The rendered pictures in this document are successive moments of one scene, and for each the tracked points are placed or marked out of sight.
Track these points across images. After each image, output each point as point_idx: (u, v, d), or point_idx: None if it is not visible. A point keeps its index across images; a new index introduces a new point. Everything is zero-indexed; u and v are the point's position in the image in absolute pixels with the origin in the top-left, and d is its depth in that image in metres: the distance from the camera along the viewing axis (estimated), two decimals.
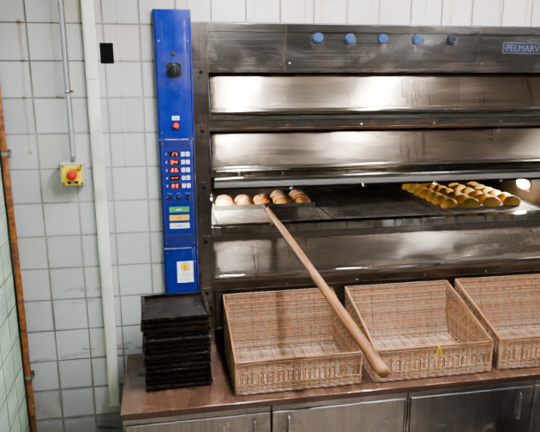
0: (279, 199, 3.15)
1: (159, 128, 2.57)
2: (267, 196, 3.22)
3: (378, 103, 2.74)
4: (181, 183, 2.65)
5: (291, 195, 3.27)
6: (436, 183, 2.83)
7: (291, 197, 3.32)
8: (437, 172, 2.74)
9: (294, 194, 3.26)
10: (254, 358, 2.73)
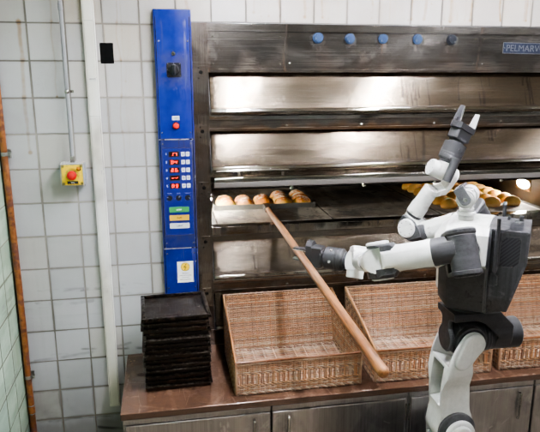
0: (279, 199, 3.15)
1: (159, 128, 2.57)
2: (267, 196, 3.22)
3: (378, 103, 2.74)
4: (181, 183, 2.65)
5: (291, 195, 3.27)
6: (436, 183, 2.83)
7: (291, 197, 3.32)
8: None
9: (294, 194, 3.26)
10: (254, 358, 2.73)
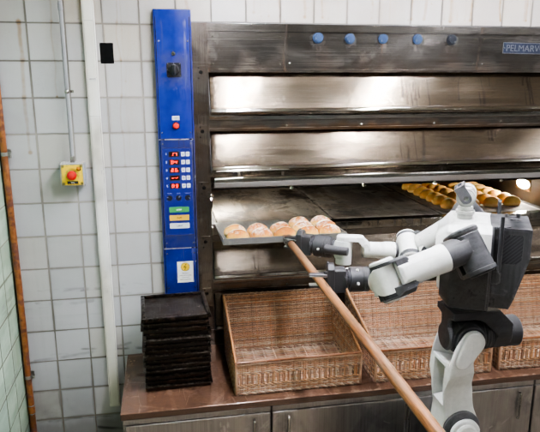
0: (302, 229, 2.56)
1: (159, 128, 2.57)
2: (287, 225, 2.62)
3: (378, 103, 2.74)
4: (181, 183, 2.65)
5: (315, 224, 2.67)
6: (436, 183, 2.83)
7: (315, 225, 2.73)
8: (437, 172, 2.74)
9: (320, 221, 2.66)
10: (254, 358, 2.73)
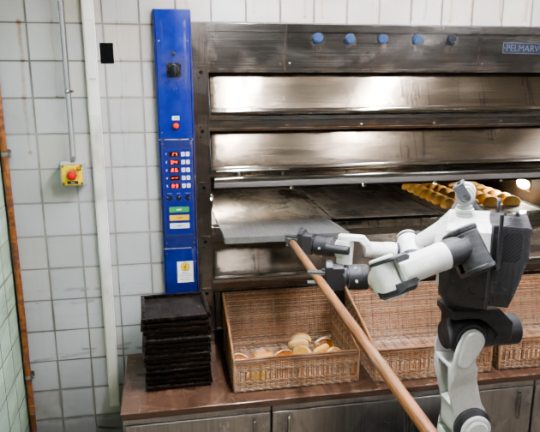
0: (295, 334, 2.85)
1: (159, 128, 2.57)
2: None
3: (378, 103, 2.74)
4: (181, 183, 2.65)
5: (315, 342, 2.81)
6: (436, 183, 2.83)
7: (327, 351, 2.67)
8: (437, 172, 2.74)
9: (318, 339, 2.80)
10: (253, 356, 2.75)
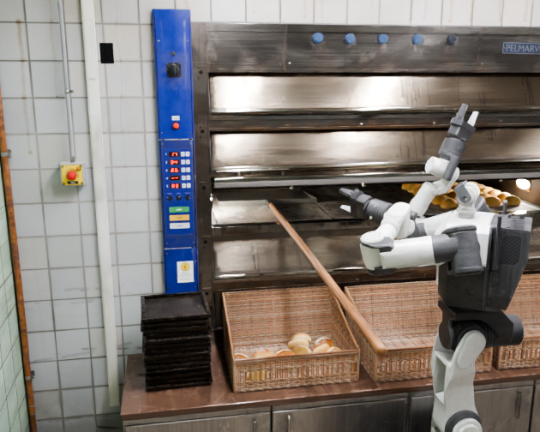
0: (295, 334, 2.85)
1: (159, 128, 2.57)
2: None
3: (378, 103, 2.74)
4: (181, 183, 2.65)
5: (315, 342, 2.81)
6: None
7: (327, 351, 2.67)
8: None
9: (318, 339, 2.80)
10: (253, 356, 2.75)
